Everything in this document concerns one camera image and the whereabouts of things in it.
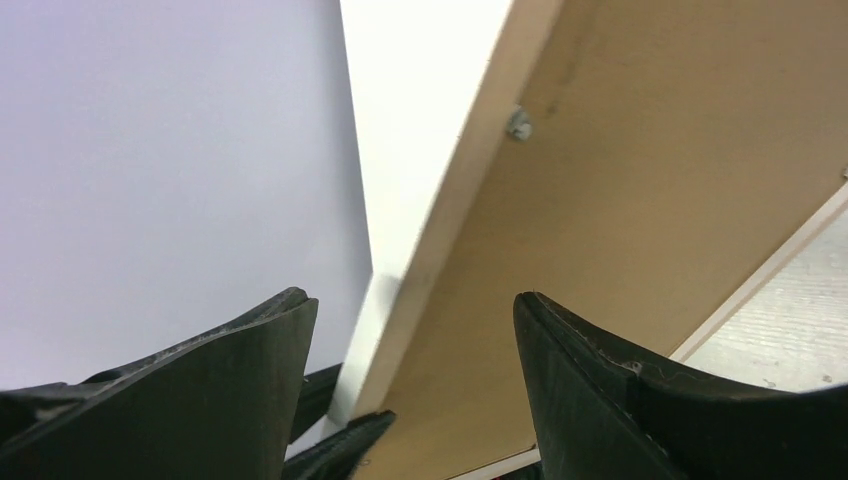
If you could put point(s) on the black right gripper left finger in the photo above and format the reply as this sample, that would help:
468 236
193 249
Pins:
217 406

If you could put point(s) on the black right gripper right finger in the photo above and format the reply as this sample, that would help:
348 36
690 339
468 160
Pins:
606 408

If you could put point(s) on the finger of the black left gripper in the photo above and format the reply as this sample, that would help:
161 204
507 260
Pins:
338 456
314 401

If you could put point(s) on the brown cardboard backing board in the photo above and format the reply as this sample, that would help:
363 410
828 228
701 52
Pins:
629 199

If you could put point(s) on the white wooden picture frame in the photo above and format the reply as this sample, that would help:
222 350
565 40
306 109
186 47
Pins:
450 199

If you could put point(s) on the metal turn clip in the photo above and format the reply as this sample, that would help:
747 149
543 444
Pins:
519 124

